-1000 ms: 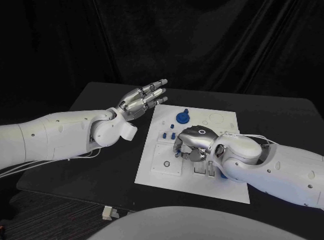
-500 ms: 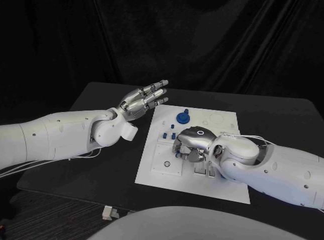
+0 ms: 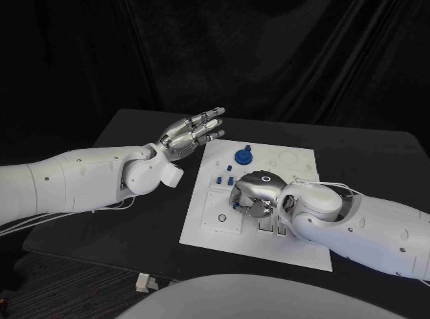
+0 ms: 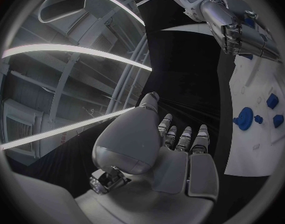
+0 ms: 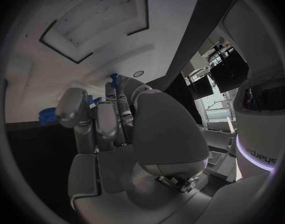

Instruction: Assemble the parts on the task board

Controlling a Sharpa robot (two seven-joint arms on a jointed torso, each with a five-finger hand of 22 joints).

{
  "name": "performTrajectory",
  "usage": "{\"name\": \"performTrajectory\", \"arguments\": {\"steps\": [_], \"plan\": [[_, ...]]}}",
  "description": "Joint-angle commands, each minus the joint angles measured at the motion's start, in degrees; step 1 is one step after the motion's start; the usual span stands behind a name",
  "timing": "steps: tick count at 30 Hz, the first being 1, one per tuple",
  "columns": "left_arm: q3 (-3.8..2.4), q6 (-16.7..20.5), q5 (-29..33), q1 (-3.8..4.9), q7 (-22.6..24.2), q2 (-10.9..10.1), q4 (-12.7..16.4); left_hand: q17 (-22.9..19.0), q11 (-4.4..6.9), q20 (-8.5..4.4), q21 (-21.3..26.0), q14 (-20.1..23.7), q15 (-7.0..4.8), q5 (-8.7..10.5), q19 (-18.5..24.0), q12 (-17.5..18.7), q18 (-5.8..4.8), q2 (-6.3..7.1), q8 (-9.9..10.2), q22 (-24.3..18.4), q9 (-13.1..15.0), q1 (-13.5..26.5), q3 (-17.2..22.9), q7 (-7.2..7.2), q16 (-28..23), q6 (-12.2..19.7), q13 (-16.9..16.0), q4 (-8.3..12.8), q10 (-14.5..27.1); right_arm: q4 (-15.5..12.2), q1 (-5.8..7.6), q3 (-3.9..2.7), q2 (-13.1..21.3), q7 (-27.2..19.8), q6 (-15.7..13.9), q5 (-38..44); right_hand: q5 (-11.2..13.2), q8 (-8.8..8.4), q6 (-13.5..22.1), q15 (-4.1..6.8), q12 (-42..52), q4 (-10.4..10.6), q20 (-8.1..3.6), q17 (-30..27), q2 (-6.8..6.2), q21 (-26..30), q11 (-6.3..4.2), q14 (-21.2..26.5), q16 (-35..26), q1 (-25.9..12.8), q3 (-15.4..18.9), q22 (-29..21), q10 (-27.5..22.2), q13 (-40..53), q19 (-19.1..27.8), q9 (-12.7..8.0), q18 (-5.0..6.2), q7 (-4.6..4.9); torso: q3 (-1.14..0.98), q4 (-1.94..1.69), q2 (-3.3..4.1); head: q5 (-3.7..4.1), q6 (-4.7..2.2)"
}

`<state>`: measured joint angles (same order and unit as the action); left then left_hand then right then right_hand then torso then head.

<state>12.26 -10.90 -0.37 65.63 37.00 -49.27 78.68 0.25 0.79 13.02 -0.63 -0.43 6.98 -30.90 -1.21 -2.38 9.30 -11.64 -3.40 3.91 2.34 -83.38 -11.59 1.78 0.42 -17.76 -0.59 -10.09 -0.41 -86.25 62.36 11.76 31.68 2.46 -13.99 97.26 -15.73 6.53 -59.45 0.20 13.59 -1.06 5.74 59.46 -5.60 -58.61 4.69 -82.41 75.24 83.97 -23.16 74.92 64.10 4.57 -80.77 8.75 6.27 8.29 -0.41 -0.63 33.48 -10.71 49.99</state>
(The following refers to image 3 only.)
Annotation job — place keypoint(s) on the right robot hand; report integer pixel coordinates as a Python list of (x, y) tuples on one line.
[(259, 189)]

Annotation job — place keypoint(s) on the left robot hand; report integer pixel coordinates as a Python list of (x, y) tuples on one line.
[(181, 134)]

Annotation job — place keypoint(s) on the blue plug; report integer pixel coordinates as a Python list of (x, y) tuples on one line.
[(235, 205)]

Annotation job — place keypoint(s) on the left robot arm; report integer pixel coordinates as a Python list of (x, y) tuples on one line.
[(74, 174)]

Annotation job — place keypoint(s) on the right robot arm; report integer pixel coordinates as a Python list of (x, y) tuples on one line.
[(361, 224)]

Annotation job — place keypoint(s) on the white task board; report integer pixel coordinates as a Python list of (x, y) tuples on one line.
[(233, 231)]

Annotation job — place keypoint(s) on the blue block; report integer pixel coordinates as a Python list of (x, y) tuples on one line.
[(231, 180), (218, 180)]

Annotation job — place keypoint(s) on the blue gear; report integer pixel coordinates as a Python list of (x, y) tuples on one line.
[(244, 156)]

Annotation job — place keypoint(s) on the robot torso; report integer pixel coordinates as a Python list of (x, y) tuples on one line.
[(257, 299)]

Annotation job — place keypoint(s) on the white table leg bracket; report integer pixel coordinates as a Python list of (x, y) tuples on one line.
[(146, 282)]

